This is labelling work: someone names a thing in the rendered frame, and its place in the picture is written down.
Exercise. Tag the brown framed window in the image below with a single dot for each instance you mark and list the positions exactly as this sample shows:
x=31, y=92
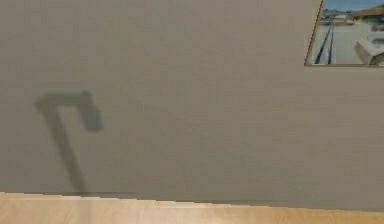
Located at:
x=346, y=36

